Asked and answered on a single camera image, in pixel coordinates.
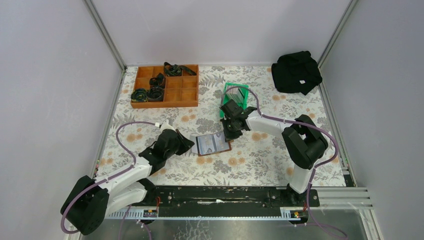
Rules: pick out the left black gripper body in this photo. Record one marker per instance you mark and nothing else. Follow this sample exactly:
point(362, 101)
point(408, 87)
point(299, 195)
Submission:
point(180, 146)

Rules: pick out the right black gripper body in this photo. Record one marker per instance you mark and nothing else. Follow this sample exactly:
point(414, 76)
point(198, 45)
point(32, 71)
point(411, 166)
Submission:
point(230, 131)

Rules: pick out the brown leather card holder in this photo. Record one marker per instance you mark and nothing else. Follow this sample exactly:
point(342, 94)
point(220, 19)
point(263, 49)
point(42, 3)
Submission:
point(210, 144)

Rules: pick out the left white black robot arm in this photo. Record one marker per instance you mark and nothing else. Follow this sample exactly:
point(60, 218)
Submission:
point(92, 199)

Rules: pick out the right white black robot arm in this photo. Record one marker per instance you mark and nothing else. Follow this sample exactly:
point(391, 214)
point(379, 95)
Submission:
point(305, 144)

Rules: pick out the stack of credit cards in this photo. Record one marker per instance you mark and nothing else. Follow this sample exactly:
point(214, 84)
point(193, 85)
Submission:
point(236, 95)

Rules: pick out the floral patterned table mat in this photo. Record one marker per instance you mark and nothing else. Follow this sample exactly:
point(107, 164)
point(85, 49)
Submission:
point(255, 159)

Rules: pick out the green plastic bin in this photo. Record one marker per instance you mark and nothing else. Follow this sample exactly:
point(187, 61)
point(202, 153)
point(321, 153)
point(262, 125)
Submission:
point(242, 87)

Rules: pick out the rolled belt lower right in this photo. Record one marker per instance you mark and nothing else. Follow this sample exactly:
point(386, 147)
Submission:
point(155, 94)

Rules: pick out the rolled belt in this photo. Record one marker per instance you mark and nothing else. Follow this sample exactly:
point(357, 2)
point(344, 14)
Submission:
point(174, 70)
point(158, 81)
point(155, 94)
point(139, 95)

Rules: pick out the wooden compartment tray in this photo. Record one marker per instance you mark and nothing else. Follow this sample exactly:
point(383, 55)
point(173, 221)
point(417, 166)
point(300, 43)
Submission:
point(179, 91)

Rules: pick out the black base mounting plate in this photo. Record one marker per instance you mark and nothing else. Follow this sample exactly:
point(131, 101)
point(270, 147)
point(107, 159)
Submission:
point(168, 195)

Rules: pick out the rolled belt lower left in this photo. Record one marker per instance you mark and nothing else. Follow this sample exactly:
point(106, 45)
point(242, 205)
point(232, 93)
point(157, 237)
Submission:
point(139, 95)

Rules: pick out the rolled belt middle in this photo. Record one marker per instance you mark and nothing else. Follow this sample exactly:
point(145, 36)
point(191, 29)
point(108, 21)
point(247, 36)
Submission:
point(158, 81)

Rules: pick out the rolled belt top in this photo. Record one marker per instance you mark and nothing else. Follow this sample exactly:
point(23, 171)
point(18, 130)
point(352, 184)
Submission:
point(174, 70)

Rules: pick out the black cloth bundle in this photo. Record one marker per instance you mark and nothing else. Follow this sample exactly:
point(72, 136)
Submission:
point(296, 73)

